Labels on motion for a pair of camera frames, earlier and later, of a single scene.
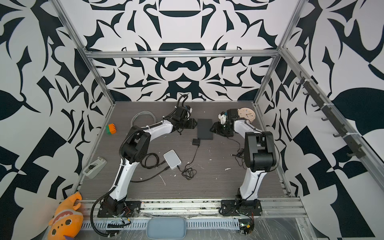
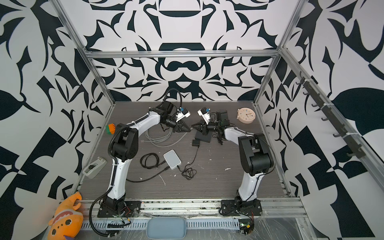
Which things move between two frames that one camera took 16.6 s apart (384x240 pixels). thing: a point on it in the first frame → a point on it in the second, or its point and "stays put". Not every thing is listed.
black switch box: [205, 131] stays put
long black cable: [158, 173] stays put
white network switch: [172, 159] stays put
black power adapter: [240, 154] → [219, 136]
